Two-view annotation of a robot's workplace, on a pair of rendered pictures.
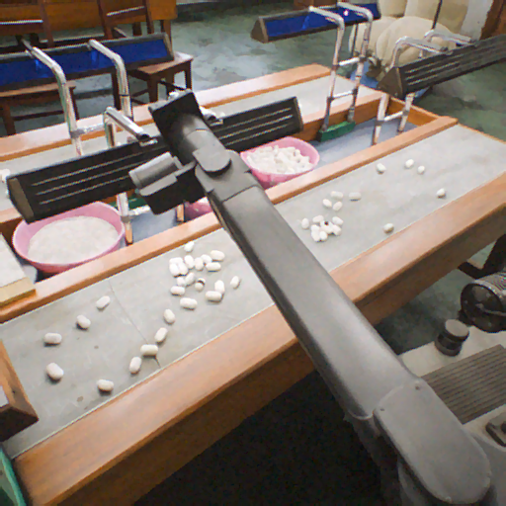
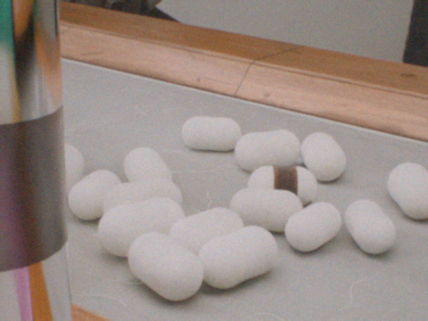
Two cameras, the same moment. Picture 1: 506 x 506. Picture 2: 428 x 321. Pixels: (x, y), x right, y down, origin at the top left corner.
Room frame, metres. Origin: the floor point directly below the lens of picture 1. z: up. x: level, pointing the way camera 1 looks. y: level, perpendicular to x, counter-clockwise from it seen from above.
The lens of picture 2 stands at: (0.87, 0.42, 0.88)
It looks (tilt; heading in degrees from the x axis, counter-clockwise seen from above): 24 degrees down; 251
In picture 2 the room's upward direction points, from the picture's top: 4 degrees clockwise
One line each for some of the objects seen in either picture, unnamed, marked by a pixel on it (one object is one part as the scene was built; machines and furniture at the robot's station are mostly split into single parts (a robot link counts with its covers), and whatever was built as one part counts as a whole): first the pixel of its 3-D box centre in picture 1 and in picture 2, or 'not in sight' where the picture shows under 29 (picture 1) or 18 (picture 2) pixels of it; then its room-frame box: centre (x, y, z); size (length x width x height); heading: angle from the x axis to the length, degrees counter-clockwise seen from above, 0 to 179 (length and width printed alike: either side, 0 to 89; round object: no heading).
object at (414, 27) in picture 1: (407, 47); not in sight; (3.99, -1.18, 0.40); 0.74 x 0.56 x 0.38; 128
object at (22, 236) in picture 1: (74, 243); not in sight; (0.90, 0.47, 0.72); 0.27 x 0.27 x 0.10
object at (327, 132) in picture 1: (330, 73); not in sight; (1.80, -0.26, 0.90); 0.20 x 0.19 x 0.45; 131
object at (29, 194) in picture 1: (179, 146); not in sight; (0.80, 0.16, 1.08); 0.62 x 0.08 x 0.07; 131
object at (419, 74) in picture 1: (455, 59); not in sight; (1.44, -0.57, 1.08); 0.62 x 0.08 x 0.07; 131
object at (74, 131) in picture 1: (93, 135); not in sight; (1.16, 0.47, 0.90); 0.20 x 0.19 x 0.45; 131
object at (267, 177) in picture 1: (278, 166); not in sight; (1.37, -0.07, 0.72); 0.27 x 0.27 x 0.10
